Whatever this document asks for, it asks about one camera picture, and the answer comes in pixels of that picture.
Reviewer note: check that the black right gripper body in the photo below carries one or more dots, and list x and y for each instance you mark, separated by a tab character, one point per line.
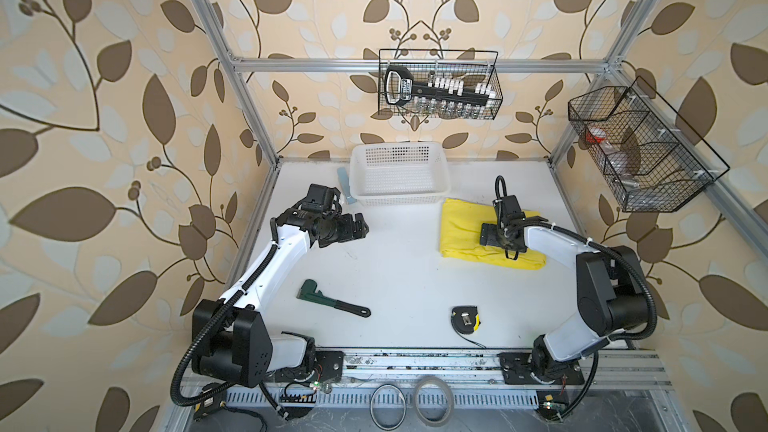
493	235

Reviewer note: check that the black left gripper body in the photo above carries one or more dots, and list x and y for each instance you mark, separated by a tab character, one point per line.
333	229

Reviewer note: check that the yellow trousers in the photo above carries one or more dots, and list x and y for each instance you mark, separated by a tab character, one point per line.
460	233

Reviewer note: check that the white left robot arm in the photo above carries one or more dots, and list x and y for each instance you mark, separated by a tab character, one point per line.
230	344

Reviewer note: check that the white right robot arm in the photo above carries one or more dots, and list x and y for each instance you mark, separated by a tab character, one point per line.
614	300

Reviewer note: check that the light blue cloth under basket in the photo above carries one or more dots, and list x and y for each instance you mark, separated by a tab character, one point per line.
344	181

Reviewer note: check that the white perforated plastic basket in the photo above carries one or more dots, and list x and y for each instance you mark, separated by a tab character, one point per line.
407	173

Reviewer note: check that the green pipe wrench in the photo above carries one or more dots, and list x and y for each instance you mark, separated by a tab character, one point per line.
310	292

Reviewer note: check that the black yellow tape measure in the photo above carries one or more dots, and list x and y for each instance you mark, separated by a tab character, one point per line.
465	321

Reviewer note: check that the red capped item in basket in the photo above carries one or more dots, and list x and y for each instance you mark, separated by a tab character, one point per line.
594	135

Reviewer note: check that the black tool with white bits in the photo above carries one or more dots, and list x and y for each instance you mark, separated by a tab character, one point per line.
402	85

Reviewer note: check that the tape roll left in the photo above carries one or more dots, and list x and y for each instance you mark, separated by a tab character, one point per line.
387	397

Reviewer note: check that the back black wire basket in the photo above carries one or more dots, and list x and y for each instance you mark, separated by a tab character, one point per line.
461	61

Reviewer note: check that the side black wire basket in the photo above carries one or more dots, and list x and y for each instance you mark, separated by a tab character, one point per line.
654	159

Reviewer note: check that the aluminium frame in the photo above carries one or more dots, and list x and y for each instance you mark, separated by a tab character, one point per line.
306	72

